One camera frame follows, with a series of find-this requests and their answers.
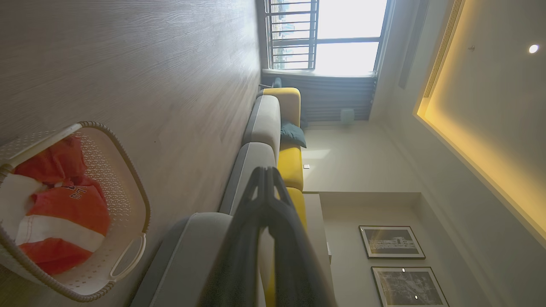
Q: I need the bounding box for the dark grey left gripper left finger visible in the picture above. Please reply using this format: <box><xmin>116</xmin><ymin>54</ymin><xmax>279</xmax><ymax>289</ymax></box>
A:
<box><xmin>198</xmin><ymin>167</ymin><xmax>269</xmax><ymax>307</ymax></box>

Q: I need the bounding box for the white garment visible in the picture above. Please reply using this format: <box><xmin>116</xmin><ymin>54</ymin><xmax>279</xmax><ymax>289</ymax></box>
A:
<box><xmin>0</xmin><ymin>174</ymin><xmax>44</xmax><ymax>244</ymax></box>

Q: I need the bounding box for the plain red garment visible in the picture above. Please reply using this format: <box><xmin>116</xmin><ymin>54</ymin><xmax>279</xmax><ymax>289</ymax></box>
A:
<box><xmin>14</xmin><ymin>136</ymin><xmax>88</xmax><ymax>185</ymax></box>

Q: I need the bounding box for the bright window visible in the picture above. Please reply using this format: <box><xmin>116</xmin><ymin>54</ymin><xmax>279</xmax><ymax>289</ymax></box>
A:
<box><xmin>264</xmin><ymin>0</ymin><xmax>391</xmax><ymax>78</ymax></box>

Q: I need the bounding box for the metal window guard railing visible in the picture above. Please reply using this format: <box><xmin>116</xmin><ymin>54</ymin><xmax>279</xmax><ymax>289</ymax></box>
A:
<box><xmin>265</xmin><ymin>0</ymin><xmax>320</xmax><ymax>70</ymax></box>

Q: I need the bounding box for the grey slatted panel under window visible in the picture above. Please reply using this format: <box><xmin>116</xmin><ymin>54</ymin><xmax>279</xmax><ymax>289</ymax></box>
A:
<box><xmin>262</xmin><ymin>70</ymin><xmax>378</xmax><ymax>122</ymax></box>

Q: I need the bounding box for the framed picture with pale centre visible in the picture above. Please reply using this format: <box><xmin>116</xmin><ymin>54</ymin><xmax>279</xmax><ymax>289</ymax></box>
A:
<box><xmin>359</xmin><ymin>225</ymin><xmax>426</xmax><ymax>260</ymax></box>

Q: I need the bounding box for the grey and yellow sofa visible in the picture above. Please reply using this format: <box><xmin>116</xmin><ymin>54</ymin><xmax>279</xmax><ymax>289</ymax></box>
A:
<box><xmin>130</xmin><ymin>87</ymin><xmax>308</xmax><ymax>307</ymax></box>

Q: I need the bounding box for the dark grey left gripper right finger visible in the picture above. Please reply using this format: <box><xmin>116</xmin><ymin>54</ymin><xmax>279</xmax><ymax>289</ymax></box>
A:
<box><xmin>267</xmin><ymin>167</ymin><xmax>338</xmax><ymax>307</ymax></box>

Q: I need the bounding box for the framed picture with dark print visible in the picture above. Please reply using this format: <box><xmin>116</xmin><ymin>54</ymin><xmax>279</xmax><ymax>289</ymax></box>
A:
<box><xmin>371</xmin><ymin>266</ymin><xmax>450</xmax><ymax>307</ymax></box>

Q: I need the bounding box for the red shirt with white stripe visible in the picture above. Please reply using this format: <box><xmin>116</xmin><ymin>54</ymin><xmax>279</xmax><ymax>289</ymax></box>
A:
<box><xmin>16</xmin><ymin>184</ymin><xmax>111</xmax><ymax>276</ymax></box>

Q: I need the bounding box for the cream plastic laundry basket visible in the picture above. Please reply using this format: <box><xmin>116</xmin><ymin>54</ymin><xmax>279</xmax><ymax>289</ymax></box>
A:
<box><xmin>0</xmin><ymin>121</ymin><xmax>151</xmax><ymax>303</ymax></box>

